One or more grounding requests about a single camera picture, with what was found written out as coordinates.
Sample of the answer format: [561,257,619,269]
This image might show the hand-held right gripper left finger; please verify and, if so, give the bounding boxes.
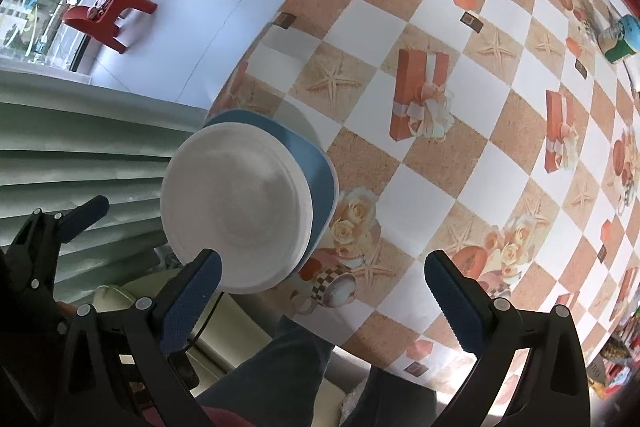
[52,248,224,427]

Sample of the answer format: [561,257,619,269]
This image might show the person's right leg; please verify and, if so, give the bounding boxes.
[344,366,437,427]

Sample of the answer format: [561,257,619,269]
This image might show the colourful packets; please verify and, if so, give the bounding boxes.
[587,302,640,410]

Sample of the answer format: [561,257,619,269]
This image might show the blue plate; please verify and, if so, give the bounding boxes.
[202,109,340,269]

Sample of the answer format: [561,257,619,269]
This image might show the white bowl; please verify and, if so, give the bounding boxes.
[280,147,315,279]
[160,122,310,295]

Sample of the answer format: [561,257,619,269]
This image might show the beige chair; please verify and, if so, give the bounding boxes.
[92,274,371,427]

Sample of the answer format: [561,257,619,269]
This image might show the person's leg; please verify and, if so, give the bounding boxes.
[197,316,337,427]
[344,366,437,427]

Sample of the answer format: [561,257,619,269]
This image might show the checkered printed tablecloth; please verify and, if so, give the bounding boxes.
[202,0,640,408]

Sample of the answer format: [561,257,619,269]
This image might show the red plastic stool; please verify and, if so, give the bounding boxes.
[62,0,159,54]

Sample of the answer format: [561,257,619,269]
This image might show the black cable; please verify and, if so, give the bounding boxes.
[182,291,227,354]

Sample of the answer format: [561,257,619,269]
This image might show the grey-green pleated curtain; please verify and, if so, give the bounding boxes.
[0,69,209,293]

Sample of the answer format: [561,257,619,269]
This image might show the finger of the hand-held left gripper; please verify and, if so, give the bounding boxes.
[10,195,111,293]

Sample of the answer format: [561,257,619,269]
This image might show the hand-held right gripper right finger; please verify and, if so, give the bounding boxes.
[423,249,592,427]

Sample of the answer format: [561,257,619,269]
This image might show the person's left leg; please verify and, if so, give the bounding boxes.
[197,316,337,427]

